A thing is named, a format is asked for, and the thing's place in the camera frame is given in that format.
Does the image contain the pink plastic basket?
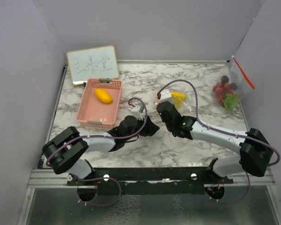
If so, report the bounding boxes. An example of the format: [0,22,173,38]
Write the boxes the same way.
[76,78,122,128]

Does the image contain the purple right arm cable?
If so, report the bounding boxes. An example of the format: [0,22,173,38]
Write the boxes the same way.
[157,79,281,204]

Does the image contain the zip bag with yellow fruit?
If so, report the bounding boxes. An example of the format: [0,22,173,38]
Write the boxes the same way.
[170,91,192,113]

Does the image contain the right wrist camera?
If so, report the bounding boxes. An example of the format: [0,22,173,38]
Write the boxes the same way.
[154,89,173,105]

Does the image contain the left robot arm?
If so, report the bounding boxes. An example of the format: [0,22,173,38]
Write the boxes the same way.
[42,115,160,185]

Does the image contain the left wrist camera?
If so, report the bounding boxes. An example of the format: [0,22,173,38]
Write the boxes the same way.
[131,105,144,120]

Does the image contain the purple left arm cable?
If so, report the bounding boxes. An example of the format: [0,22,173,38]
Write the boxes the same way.
[44,97,148,207]

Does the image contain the fake green grapes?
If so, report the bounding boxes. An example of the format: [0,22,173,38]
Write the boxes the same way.
[222,94,239,113]

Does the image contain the fake yellow mango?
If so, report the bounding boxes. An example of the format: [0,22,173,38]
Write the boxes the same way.
[94,88,113,104]

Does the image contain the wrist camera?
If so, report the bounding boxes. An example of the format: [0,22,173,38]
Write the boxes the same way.
[131,105,144,120]
[154,89,173,105]

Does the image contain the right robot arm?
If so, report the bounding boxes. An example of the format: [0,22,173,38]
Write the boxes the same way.
[156,101,273,183]

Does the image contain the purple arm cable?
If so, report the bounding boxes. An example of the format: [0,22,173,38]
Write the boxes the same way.
[44,97,148,207]
[157,79,281,204]

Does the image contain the zip bag with red fruit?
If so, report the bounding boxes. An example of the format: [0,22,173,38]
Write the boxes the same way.
[212,55,255,112]

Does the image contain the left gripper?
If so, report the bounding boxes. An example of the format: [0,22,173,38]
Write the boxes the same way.
[124,114,159,142]

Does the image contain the aluminium frame rail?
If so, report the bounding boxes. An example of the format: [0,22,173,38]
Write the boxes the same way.
[27,167,72,188]

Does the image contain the fake red strawberries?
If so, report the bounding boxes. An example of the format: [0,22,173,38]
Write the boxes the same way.
[212,82,237,98]

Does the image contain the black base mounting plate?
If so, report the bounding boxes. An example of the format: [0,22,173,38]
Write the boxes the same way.
[67,167,233,195]

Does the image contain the small whiteboard with writing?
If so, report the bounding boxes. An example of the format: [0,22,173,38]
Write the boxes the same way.
[66,45,119,85]

